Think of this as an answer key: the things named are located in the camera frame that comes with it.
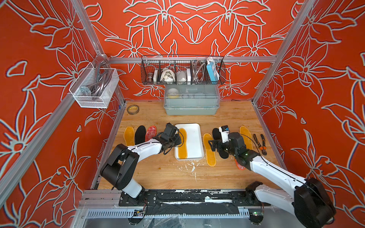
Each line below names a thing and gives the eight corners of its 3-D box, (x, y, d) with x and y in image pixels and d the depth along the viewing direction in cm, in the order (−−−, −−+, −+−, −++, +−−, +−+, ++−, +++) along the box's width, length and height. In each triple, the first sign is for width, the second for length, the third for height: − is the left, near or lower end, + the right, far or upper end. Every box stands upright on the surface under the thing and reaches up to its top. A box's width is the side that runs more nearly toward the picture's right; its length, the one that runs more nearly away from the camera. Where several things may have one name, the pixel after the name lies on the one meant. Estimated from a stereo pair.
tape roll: (126, 114, 114) (125, 113, 112) (129, 106, 120) (128, 104, 118) (138, 114, 114) (137, 113, 112) (140, 106, 120) (139, 104, 118)
